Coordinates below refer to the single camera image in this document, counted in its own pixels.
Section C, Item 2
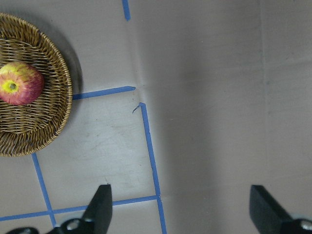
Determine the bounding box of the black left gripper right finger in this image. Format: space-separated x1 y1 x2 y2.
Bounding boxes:
249 185 312 234

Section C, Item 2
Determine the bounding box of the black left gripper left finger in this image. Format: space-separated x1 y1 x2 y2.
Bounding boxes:
50 184 113 234

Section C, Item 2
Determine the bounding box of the yellow-red apple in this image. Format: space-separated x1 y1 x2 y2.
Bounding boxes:
0 61 44 105

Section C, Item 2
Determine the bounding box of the brown wicker basket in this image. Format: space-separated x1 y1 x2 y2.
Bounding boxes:
0 13 73 157

